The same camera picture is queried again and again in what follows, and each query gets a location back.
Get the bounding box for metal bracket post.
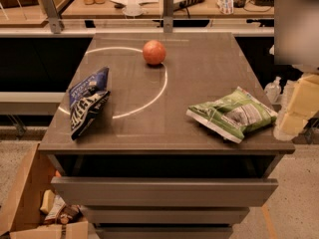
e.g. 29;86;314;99
162;0;173;33
41;0;64;34

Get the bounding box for green chip bag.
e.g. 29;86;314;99
186;87;277;143

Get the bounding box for left metal bracket post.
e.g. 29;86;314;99
41;0;64;34

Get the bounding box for red apple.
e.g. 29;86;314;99
143;40;166;65

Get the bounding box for grey drawer cabinet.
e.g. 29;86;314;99
39;32;294;239

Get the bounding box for blue chip bag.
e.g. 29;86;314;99
69;67;111;140

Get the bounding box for middle metal bracket post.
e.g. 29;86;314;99
162;0;173;33

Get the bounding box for grey power strip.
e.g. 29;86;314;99
173;0;205;11

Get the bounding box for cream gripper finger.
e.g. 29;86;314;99
287;74;319;120
279;114;307;135

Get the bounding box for clear plastic bottle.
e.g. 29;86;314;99
264;77;281;104

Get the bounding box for cardboard box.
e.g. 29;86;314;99
0;144;89;239

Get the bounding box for snack packages in box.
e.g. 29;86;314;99
40;190;80;225

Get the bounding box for patterned mug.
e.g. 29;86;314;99
217;0;233;15

